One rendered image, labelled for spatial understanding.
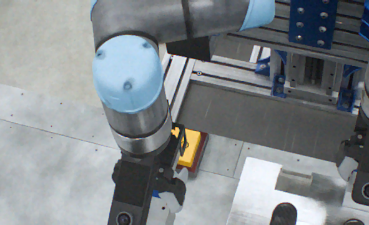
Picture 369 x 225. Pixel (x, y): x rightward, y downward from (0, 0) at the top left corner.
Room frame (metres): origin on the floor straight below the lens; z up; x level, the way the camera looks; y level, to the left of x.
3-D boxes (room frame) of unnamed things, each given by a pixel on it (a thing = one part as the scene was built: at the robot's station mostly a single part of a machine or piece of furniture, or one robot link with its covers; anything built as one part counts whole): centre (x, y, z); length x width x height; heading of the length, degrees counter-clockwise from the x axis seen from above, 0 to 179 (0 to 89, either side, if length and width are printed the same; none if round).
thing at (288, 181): (0.49, -0.16, 0.87); 0.05 x 0.05 x 0.04; 65
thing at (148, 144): (0.48, 0.06, 1.17); 0.08 x 0.08 x 0.05
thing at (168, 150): (0.49, 0.05, 1.09); 0.09 x 0.08 x 0.12; 155
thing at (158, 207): (0.50, 0.04, 0.93); 0.13 x 0.05 x 0.05; 155
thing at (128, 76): (0.48, 0.05, 1.25); 0.09 x 0.08 x 0.11; 0
